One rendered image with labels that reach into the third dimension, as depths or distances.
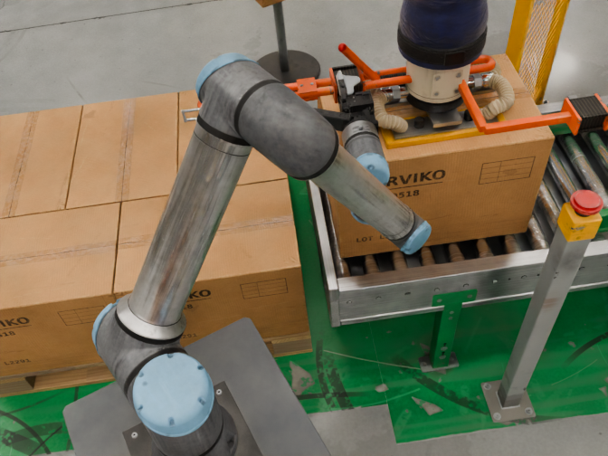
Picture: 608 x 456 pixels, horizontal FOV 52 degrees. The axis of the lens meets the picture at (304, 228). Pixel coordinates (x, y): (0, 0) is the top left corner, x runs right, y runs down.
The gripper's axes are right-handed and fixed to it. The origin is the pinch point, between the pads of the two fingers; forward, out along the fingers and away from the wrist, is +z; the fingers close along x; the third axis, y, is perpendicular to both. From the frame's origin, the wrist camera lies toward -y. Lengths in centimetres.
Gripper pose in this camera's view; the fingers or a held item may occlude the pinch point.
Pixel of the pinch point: (337, 85)
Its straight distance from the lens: 174.1
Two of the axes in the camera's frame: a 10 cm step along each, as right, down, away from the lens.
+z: -1.2, -7.6, 6.4
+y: 9.9, -1.5, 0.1
